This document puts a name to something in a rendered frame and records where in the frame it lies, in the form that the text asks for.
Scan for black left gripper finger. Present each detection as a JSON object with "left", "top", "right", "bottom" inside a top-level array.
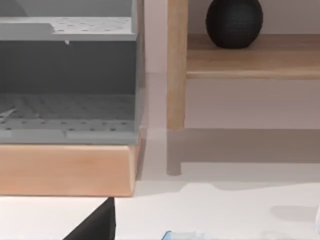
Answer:
[{"left": 62, "top": 197, "right": 117, "bottom": 240}]

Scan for pale wooden drawer front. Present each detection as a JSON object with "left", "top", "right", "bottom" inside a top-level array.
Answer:
[{"left": 0, "top": 129, "right": 144, "bottom": 198}]

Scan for light blue object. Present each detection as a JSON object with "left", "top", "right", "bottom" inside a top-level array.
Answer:
[{"left": 161, "top": 230, "right": 206, "bottom": 240}]

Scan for grey pierced drawer inside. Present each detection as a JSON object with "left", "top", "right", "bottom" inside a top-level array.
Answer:
[{"left": 0, "top": 0, "right": 146, "bottom": 146}]

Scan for wooden open shelf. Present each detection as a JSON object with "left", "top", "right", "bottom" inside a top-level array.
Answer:
[{"left": 166, "top": 0, "right": 320, "bottom": 132}]

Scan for black round vase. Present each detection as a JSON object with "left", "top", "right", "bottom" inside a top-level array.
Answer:
[{"left": 205, "top": 0, "right": 264, "bottom": 49}]

